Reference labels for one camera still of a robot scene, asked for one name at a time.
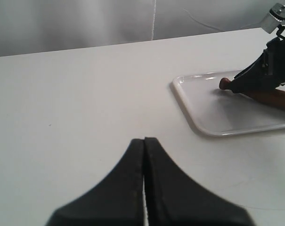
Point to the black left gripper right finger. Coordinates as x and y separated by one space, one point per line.
175 199

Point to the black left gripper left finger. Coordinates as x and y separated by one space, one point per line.
116 201

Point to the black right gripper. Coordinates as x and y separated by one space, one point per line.
264 74

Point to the brown wooden pestle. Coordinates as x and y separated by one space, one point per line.
274 96

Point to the white rectangular plastic tray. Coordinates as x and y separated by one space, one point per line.
219 113

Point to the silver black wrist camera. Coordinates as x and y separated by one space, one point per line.
275 19

